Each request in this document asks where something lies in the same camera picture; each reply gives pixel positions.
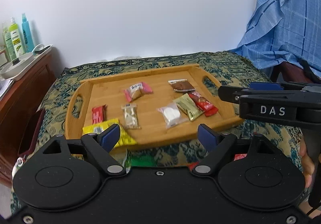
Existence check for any red clear cracker packet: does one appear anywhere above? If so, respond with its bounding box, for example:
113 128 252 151
234 154 247 161

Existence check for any red wafer bar wrapper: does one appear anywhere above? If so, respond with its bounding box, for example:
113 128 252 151
91 105 107 124

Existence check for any yellow snack bag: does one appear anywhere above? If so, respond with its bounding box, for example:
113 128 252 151
83 119 137 151

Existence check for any red chocolate bar long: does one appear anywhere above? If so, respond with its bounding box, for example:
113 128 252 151
188 91 218 117

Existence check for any green foil snack packet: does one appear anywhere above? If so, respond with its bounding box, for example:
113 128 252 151
123 151 157 172

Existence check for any nougat nut candy packet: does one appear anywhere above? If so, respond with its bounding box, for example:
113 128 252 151
121 104 140 129

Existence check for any gold foil snack packet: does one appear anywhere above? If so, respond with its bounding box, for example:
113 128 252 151
173 93 203 122

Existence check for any clear white cake packet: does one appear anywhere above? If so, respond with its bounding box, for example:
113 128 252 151
157 102 188 129

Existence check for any brown almond chocolate packet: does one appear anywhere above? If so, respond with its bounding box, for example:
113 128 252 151
168 79 195 93

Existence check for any pink cookie packet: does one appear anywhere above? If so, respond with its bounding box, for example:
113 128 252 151
124 81 153 102

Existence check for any person right hand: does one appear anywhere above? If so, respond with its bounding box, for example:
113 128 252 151
298 135 316 214

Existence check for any blue checked cloth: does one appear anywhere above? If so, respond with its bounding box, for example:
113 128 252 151
232 0 320 76

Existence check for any dark wooden cabinet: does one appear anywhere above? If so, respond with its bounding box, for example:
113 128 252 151
0 53 56 187

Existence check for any white plastic tray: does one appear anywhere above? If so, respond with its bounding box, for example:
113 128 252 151
1 44 53 81

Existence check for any wooden serving tray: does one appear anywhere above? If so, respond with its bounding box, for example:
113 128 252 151
65 64 243 150

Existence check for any lime green spray bottle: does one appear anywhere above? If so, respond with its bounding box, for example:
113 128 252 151
9 17 25 57

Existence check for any teal spray bottle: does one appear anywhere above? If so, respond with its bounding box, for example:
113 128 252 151
22 13 34 53

